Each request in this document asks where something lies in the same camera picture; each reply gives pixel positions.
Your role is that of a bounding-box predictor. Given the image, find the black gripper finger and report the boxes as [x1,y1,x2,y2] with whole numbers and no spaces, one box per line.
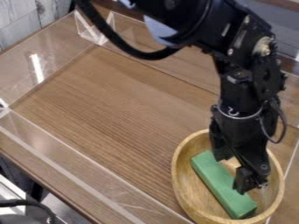
[232,166,268,195]
[209,136,233,161]

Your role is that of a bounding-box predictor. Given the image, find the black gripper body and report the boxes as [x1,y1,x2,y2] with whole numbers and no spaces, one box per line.
[209,104,277,175]

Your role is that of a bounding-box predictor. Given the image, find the green rectangular block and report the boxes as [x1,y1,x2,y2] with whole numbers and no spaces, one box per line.
[190,150,257,220]

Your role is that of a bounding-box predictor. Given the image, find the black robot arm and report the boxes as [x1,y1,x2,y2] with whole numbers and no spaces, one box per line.
[129,0,285,194]

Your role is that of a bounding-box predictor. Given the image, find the brown wooden bowl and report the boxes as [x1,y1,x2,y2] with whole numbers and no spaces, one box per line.
[170,129,285,224]

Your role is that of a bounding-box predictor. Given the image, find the clear acrylic tray walls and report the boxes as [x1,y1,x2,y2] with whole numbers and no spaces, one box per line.
[0,10,299,224]

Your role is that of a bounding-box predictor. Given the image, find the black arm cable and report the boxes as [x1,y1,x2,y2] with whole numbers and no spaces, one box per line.
[73,0,184,61]

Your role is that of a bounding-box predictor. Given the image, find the black cable bottom left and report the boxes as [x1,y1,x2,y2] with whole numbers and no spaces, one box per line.
[0,199,58,224]

